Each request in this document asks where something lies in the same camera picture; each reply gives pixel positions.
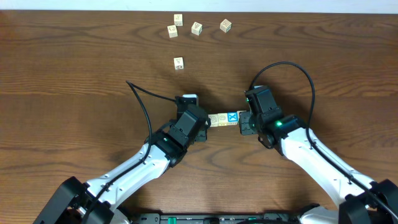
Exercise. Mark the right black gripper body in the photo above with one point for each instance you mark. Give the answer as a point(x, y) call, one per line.
point(249, 125)

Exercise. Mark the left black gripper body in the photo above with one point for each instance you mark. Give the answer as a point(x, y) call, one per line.
point(202, 131)

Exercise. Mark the blue-sided smiley wooden block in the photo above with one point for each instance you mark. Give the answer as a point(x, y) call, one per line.
point(214, 120)

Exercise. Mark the wooden block mid table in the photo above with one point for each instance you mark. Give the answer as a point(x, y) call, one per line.
point(241, 112)

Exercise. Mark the blue X wooden block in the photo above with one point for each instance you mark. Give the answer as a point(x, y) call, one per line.
point(232, 118)

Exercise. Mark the yellow-sided wooden block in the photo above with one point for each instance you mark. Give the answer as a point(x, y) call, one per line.
point(222, 119)

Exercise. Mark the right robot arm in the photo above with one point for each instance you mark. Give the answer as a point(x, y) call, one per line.
point(359, 198)

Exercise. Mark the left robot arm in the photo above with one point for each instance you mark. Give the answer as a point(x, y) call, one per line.
point(97, 200)

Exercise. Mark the wooden block soccer ball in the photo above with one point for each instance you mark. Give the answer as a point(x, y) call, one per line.
point(178, 63)

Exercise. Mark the red-sided wooden block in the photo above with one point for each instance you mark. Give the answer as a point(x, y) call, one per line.
point(172, 30)

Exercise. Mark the green-print wooden block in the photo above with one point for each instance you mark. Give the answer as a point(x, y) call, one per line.
point(225, 25)

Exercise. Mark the wooden block numeral three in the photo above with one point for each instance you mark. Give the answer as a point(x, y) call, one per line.
point(197, 28)

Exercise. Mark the top wooden block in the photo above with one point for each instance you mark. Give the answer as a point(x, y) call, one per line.
point(178, 19)

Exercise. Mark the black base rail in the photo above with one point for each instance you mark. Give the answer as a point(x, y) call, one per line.
point(156, 218)

